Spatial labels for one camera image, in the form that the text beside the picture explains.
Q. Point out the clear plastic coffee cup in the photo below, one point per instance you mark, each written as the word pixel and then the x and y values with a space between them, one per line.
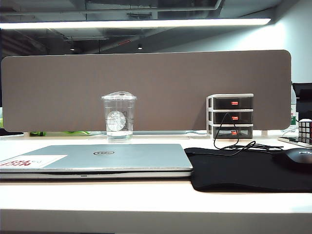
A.
pixel 119 117

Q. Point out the silver Dell laptop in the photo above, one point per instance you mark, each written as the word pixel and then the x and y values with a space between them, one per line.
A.
pixel 136 158

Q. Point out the white red laptop sticker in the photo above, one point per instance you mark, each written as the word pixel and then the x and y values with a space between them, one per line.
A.
pixel 36 161

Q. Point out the brown fabric desk partition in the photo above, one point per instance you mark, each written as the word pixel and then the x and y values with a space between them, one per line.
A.
pixel 170 85

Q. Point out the small three-drawer organizer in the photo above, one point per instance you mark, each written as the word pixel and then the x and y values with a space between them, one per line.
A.
pixel 209 109

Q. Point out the dark translucent organizer drawer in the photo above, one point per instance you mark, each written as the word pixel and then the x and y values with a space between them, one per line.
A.
pixel 243 132
pixel 243 117
pixel 224 103

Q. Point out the small ceiling spot lamp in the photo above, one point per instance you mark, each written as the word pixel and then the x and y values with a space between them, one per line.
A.
pixel 140 46

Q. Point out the green object behind partition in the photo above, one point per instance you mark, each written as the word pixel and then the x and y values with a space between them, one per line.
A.
pixel 78 132
pixel 39 133

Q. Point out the black mouse pad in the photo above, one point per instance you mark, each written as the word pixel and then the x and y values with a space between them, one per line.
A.
pixel 231 170

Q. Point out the long ceiling light bar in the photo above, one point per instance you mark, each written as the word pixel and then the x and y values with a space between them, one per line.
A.
pixel 134 23

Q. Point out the plastic bottle green label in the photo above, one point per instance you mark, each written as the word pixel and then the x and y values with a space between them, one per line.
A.
pixel 293 112

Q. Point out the black computer mouse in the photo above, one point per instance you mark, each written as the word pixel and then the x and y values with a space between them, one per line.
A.
pixel 296 157

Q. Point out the black monitor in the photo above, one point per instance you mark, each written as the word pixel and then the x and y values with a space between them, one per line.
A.
pixel 304 102

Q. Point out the Rubik's cube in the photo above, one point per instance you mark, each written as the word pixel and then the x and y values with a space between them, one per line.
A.
pixel 306 130

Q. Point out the white partition bracket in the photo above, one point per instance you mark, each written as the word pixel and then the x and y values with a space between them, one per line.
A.
pixel 264 132
pixel 26 133

